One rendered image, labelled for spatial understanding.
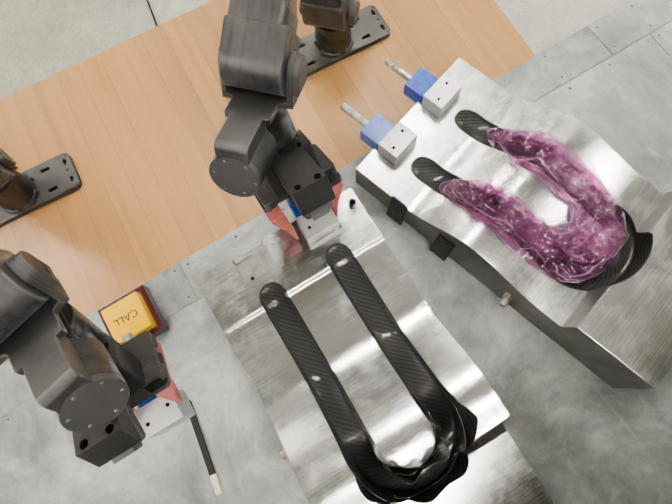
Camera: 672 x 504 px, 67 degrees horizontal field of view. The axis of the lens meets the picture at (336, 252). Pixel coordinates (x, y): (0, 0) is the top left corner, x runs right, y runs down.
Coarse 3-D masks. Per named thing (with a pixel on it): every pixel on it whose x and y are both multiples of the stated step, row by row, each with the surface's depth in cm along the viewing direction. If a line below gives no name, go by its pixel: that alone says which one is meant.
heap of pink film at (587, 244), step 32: (512, 128) 78; (512, 160) 74; (544, 160) 72; (576, 160) 72; (448, 192) 76; (480, 192) 72; (512, 192) 72; (576, 192) 72; (608, 192) 74; (512, 224) 69; (544, 224) 71; (576, 224) 71; (608, 224) 71; (544, 256) 70; (576, 256) 70; (608, 256) 70
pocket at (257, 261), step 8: (256, 248) 74; (264, 248) 75; (240, 256) 74; (248, 256) 74; (256, 256) 75; (264, 256) 75; (240, 264) 75; (248, 264) 75; (256, 264) 75; (264, 264) 75; (272, 264) 75; (240, 272) 75; (248, 272) 75; (256, 272) 75; (264, 272) 75; (248, 280) 74
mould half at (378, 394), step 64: (320, 256) 72; (384, 256) 72; (256, 320) 70; (320, 320) 70; (256, 384) 69; (384, 384) 66; (448, 384) 63; (320, 448) 63; (384, 448) 61; (512, 448) 67
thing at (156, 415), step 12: (132, 336) 65; (156, 396) 62; (144, 408) 61; (156, 408) 61; (168, 408) 61; (180, 408) 61; (192, 408) 65; (144, 420) 60; (156, 420) 60; (168, 420) 60; (180, 420) 62; (156, 432) 60
